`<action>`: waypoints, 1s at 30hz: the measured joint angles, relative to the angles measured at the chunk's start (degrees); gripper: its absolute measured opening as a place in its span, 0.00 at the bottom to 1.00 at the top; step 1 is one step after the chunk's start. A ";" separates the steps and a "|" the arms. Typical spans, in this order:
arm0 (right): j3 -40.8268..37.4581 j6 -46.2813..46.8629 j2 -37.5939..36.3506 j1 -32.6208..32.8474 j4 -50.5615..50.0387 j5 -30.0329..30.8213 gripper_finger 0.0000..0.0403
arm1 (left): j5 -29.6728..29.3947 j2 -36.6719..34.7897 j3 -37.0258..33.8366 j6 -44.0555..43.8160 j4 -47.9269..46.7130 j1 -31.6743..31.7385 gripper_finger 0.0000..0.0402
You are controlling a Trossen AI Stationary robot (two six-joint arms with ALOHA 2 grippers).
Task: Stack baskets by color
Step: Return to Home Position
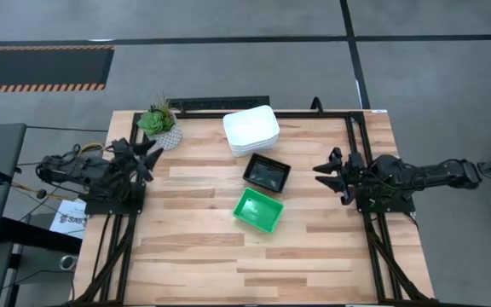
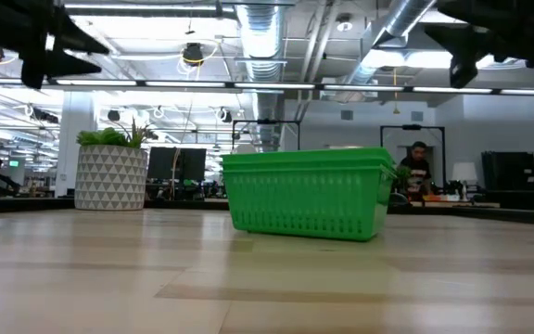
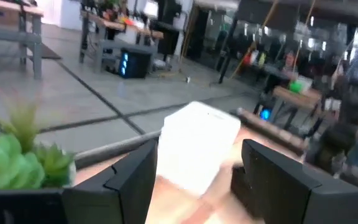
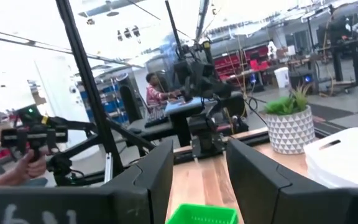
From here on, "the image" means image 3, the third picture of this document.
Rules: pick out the grey workbench with computer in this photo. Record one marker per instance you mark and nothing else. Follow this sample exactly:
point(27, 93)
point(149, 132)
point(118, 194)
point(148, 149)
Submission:
point(113, 26)

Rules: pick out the small wooden table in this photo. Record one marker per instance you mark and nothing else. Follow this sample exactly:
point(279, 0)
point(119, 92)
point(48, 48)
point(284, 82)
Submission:
point(300, 97)

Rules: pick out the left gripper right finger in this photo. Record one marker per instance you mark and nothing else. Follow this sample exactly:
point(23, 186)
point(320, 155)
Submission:
point(284, 193)

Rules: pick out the white plastic bin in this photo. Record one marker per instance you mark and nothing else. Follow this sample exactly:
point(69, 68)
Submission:
point(197, 146)

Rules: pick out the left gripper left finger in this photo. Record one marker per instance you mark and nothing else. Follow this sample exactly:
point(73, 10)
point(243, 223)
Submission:
point(126, 193)

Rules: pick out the succulent in patterned pot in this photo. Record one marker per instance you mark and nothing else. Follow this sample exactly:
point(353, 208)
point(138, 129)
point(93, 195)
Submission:
point(8, 161)

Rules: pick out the person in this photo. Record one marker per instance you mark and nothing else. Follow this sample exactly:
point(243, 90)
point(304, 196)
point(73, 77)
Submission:
point(289, 63)

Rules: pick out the green object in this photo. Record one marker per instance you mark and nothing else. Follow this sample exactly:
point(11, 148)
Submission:
point(296, 87)

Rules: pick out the black computer tower blue lights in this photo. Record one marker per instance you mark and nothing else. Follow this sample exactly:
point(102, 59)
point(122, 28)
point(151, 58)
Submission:
point(135, 63)

